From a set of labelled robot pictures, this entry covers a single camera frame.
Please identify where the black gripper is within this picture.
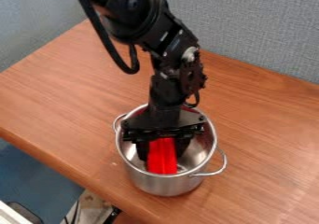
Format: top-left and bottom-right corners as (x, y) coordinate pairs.
(121, 75), (207, 161)

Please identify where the red plastic block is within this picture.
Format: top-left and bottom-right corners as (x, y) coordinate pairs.
(147, 137), (178, 175)

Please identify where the stainless steel pot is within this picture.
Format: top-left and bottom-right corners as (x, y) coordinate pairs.
(113, 105), (228, 197)

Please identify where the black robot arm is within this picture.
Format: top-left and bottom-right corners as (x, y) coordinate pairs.
(77, 0), (207, 161)

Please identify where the white black object at corner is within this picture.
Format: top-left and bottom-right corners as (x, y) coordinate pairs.
(0, 201), (44, 224)

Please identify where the metal table leg bracket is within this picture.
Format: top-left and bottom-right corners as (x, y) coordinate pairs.
(60, 189), (121, 224)

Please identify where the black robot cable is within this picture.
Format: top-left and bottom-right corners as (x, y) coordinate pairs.
(71, 0), (141, 76)

